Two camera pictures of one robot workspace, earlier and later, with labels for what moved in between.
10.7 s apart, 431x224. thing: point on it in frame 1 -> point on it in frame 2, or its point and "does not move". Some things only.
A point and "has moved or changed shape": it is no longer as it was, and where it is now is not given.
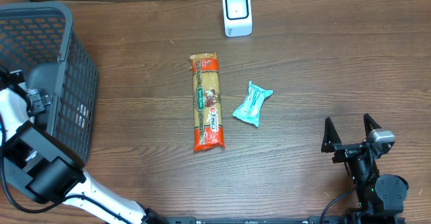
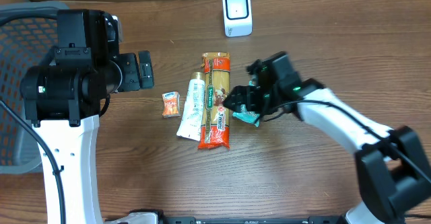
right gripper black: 350,151 -> 255,95
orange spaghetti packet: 208,131 has moved or changed shape
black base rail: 252,220 does not move
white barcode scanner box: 237,9 does not move
